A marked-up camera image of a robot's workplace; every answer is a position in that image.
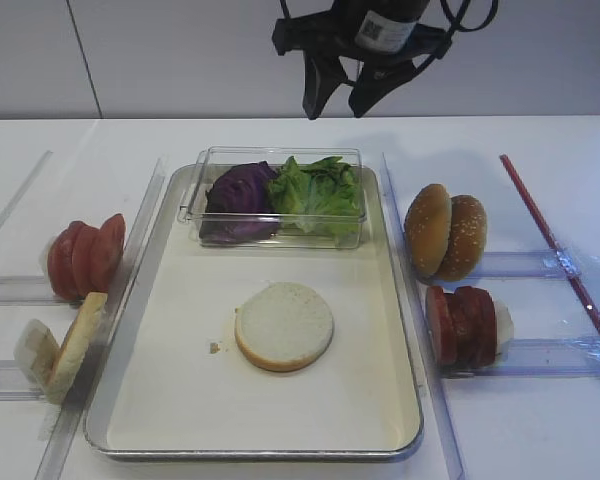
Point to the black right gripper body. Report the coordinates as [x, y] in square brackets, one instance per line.
[362, 30]

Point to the meat patty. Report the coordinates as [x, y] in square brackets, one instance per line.
[467, 317]
[486, 352]
[441, 326]

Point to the meat patty back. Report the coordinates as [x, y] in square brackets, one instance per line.
[486, 352]

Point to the green lettuce leaf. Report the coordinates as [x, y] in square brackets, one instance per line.
[327, 187]

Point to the red plastic strip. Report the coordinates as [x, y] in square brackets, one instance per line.
[564, 260]

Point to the meat patty front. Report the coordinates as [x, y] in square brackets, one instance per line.
[441, 326]

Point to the tomato slice front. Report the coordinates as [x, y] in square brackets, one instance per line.
[59, 262]

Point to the clear rail near buns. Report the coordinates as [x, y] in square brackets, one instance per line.
[532, 264]

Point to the bun slice left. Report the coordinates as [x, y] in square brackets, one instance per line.
[74, 347]

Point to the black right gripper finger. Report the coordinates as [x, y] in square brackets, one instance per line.
[323, 75]
[377, 81]

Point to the meat patty middle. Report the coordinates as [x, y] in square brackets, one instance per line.
[467, 317]

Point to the clear plastic container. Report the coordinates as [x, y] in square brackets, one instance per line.
[215, 161]

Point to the sesame bun top inner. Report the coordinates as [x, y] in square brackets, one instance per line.
[467, 239]

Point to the clear long left rail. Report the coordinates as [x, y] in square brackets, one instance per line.
[69, 418]

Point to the clear rail near tomatoes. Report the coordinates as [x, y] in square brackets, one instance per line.
[27, 290]

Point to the sesame bun top outer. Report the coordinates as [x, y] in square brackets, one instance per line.
[427, 228]

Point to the white pusher block tomatoes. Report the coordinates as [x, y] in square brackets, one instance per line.
[44, 255]

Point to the white pusher block patties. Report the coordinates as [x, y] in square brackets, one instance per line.
[505, 327]

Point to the sesame bun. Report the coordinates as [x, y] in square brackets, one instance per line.
[427, 228]
[467, 239]

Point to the clear rail near patties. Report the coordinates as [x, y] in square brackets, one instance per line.
[574, 358]

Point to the tomato slice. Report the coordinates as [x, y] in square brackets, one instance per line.
[81, 259]
[106, 252]
[59, 262]

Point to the purple cabbage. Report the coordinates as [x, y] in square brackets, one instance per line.
[241, 190]

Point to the tomato slice back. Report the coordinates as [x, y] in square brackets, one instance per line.
[106, 252]

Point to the clear rail near bun slice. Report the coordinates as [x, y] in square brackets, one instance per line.
[14, 386]

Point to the tomato slice middle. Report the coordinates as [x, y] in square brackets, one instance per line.
[81, 259]

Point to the silver metal tray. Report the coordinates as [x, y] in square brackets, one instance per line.
[176, 385]

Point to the bottom bun on tray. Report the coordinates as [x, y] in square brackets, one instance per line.
[284, 327]

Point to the white pusher block left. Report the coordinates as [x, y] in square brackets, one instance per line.
[35, 352]

